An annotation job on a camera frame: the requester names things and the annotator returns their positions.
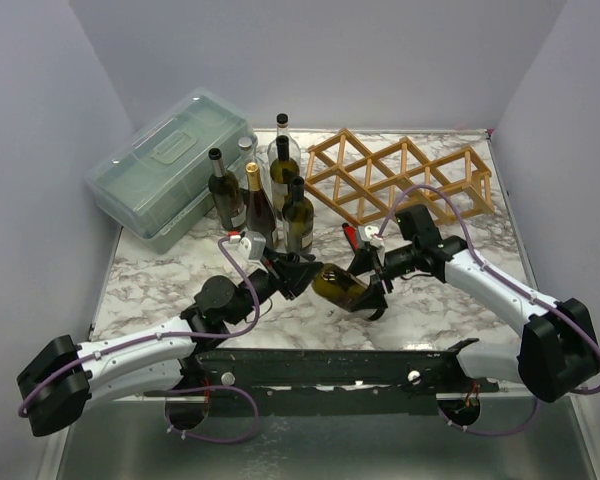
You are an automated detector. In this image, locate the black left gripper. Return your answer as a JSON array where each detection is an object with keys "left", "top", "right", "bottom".
[{"left": 228, "top": 246, "right": 322, "bottom": 326}]

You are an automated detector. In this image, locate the green bottle white label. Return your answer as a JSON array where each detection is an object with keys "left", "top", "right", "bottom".
[{"left": 282, "top": 176, "right": 314, "bottom": 254}]

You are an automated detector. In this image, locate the dark red wine bottle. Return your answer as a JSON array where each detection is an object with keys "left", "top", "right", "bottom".
[{"left": 245, "top": 162, "right": 278, "bottom": 250}]

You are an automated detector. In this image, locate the green wine bottle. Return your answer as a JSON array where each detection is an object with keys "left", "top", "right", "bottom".
[{"left": 270, "top": 135, "right": 300, "bottom": 219}]

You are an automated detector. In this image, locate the green bottle Italia label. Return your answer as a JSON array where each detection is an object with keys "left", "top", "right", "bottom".
[{"left": 208, "top": 148, "right": 246, "bottom": 231}]

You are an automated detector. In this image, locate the clear glass bottle blue cap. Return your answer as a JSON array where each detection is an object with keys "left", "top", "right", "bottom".
[{"left": 237, "top": 136, "right": 259, "bottom": 176}]

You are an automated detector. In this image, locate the clear flask bottle black cap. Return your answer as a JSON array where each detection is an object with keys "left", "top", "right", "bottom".
[{"left": 267, "top": 113, "right": 301, "bottom": 165}]

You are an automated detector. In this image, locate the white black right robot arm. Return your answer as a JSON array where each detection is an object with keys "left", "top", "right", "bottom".
[{"left": 344, "top": 205, "right": 600, "bottom": 403}]

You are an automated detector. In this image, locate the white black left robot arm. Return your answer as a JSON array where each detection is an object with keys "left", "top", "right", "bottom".
[{"left": 16, "top": 249, "right": 324, "bottom": 437}]

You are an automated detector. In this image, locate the wooden wine rack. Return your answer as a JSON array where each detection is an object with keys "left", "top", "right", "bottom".
[{"left": 305, "top": 129, "right": 495, "bottom": 225}]

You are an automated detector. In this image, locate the red black corkscrew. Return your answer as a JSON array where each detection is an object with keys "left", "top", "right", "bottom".
[{"left": 342, "top": 223, "right": 365, "bottom": 254}]

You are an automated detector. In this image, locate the green plastic toolbox clear lid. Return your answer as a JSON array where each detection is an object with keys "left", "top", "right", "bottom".
[{"left": 85, "top": 89, "right": 255, "bottom": 254}]

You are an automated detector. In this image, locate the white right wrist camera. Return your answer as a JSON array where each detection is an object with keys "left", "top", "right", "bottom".
[{"left": 356, "top": 225, "right": 384, "bottom": 250}]

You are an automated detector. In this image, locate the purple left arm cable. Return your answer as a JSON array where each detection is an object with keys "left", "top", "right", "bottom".
[{"left": 18, "top": 235, "right": 261, "bottom": 445}]

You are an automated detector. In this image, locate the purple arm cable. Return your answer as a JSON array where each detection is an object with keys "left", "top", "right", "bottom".
[
  {"left": 18, "top": 235, "right": 261, "bottom": 445},
  {"left": 379, "top": 185, "right": 600, "bottom": 436}
]

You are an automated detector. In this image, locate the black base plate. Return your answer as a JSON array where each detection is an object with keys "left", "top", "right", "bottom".
[{"left": 79, "top": 327, "right": 564, "bottom": 419}]

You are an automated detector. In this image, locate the aluminium rail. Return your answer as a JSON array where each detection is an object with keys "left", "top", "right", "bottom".
[{"left": 59, "top": 355, "right": 589, "bottom": 402}]

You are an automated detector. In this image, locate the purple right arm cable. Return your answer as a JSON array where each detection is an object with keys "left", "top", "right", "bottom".
[{"left": 379, "top": 185, "right": 600, "bottom": 436}]

